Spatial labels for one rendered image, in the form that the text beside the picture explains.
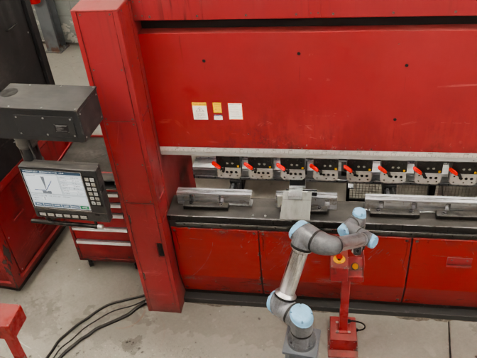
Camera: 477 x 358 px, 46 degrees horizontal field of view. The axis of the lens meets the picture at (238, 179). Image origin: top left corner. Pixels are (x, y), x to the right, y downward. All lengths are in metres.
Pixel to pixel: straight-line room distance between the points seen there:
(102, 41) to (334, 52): 1.20
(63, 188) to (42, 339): 1.58
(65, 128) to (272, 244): 1.59
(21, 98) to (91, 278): 2.04
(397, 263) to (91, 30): 2.35
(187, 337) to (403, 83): 2.27
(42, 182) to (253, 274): 1.60
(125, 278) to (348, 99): 2.37
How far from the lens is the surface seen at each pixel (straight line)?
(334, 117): 3.28
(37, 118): 3.00
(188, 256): 3.99
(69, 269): 4.88
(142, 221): 3.71
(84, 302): 4.59
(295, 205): 3.53
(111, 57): 3.09
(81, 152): 4.36
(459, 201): 3.73
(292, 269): 2.91
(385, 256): 3.82
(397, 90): 3.21
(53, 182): 3.20
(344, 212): 3.69
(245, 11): 3.02
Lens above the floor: 3.28
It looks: 37 degrees down
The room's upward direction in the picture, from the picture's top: 5 degrees counter-clockwise
